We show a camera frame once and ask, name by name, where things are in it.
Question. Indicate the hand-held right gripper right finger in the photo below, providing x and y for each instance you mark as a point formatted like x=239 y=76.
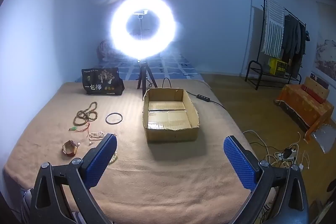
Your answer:
x=239 y=163

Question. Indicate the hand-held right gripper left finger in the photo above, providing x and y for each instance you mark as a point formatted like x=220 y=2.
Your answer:
x=101 y=161

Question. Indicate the brown wrist watch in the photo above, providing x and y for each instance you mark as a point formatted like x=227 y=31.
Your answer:
x=70 y=151

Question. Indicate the black bangle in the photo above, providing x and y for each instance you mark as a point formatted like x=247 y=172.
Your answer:
x=107 y=121

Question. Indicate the black printed bag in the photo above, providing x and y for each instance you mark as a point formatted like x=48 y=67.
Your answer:
x=102 y=82

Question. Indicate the orange cardboard box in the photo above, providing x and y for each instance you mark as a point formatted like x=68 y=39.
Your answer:
x=302 y=108

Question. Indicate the silver foil sheet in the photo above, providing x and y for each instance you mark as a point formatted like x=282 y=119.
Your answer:
x=324 y=138

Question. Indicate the black tripod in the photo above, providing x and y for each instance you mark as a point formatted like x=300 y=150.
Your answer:
x=142 y=74

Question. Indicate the red box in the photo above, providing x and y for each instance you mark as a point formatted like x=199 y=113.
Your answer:
x=313 y=94

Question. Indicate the black clothes rack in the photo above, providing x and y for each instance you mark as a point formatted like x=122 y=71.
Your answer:
x=255 y=61

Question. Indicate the yellow crate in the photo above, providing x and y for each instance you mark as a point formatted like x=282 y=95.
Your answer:
x=278 y=66

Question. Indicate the bundled grey quilt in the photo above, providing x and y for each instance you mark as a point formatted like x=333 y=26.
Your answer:
x=103 y=50

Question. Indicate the blue patterned bedsheet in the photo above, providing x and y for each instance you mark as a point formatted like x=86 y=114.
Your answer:
x=170 y=64

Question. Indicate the dark hanging clothes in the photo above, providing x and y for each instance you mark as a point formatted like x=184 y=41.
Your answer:
x=291 y=40

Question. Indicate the striped white towel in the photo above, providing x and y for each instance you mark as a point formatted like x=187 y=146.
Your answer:
x=273 y=29

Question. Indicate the wall poster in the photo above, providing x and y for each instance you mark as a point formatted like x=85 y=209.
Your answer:
x=325 y=56

